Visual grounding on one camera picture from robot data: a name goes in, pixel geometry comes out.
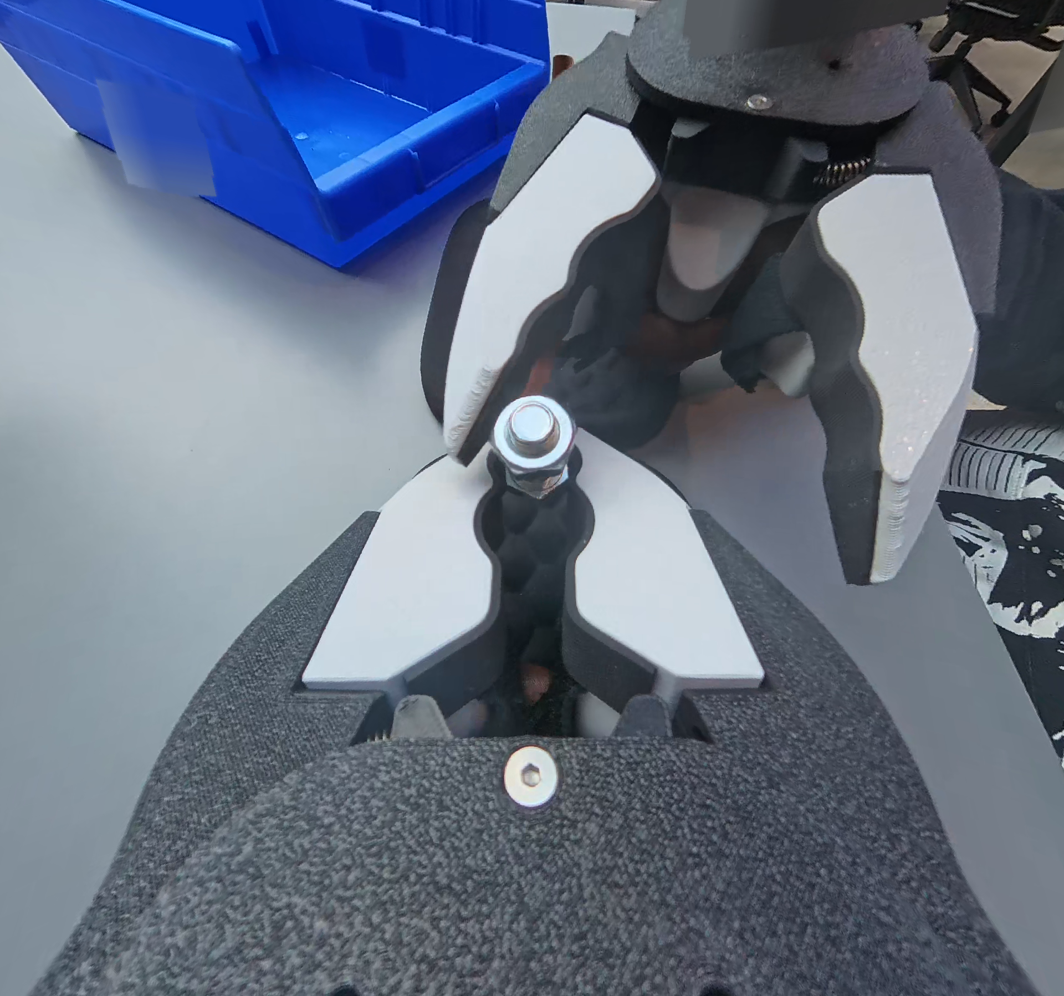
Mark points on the blue plastic bin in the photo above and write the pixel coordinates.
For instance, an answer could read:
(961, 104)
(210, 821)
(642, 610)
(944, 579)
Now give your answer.
(374, 115)

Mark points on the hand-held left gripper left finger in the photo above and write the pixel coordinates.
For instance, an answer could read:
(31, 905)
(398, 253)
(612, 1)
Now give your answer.
(399, 589)

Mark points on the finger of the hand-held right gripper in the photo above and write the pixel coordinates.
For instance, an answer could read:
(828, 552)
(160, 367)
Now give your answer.
(914, 331)
(540, 223)

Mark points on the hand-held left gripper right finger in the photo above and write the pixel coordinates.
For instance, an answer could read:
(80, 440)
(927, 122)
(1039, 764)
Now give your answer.
(657, 589)

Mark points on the black white printed clothing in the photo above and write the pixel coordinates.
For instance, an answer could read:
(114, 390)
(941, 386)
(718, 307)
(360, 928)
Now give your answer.
(1014, 555)

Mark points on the person's right hand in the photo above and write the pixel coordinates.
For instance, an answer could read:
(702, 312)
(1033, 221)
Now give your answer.
(615, 397)

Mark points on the silver hex bolt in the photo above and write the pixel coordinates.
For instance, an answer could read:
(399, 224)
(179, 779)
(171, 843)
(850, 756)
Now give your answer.
(532, 431)

